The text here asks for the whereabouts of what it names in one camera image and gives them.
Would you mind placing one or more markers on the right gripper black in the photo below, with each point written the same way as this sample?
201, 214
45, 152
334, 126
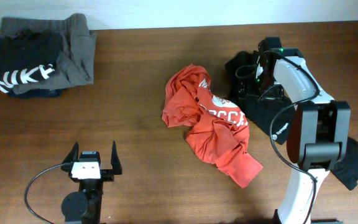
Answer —
276, 94

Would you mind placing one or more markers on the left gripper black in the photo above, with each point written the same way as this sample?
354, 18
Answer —
107, 175

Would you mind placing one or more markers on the black t-shirt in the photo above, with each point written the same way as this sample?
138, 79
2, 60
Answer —
261, 112

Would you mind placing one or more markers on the orange red t-shirt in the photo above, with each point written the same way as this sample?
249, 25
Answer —
219, 133

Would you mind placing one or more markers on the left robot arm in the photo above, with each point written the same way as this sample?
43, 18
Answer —
84, 205

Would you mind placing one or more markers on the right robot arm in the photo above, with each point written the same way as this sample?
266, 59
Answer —
317, 132

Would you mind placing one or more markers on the dark navy folded garment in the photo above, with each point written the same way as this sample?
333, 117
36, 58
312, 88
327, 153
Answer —
38, 93

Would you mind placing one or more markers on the grey folded pants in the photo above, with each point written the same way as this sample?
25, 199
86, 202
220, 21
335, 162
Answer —
75, 63

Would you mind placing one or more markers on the black folded shirt white letters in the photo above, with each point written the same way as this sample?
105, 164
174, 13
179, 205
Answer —
30, 57

